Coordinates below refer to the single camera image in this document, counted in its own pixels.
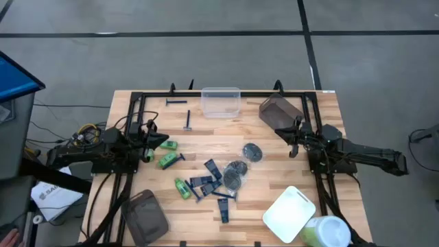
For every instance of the green canister with white lid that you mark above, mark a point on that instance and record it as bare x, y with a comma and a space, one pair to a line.
329, 231

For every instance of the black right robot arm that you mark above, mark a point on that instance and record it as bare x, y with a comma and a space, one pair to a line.
370, 154

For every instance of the white tape roll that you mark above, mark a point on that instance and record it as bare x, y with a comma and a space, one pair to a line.
37, 219

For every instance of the white printed paper sheet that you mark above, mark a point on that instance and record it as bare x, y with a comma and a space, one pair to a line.
51, 202

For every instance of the person's hand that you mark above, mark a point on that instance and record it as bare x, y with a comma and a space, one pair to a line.
8, 239

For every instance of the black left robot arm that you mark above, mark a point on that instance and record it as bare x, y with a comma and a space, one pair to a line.
85, 152

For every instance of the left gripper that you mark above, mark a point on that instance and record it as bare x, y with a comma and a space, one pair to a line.
139, 135

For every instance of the grey equipment cart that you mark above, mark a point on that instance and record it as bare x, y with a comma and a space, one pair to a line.
13, 137

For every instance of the black stand beam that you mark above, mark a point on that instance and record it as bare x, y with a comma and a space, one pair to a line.
55, 176

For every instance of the black metal table frame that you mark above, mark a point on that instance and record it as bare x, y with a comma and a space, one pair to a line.
250, 93

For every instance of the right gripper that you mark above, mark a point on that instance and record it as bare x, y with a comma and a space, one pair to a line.
306, 135

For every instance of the monitor with blue screen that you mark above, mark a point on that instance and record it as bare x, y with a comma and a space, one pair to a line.
13, 79

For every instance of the clear plastic container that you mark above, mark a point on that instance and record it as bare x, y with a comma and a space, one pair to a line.
221, 111

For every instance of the dark translucent plastic container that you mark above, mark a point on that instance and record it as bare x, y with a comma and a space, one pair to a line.
278, 111
145, 217

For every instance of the white plastic tray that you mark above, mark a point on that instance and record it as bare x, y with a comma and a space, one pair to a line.
288, 212

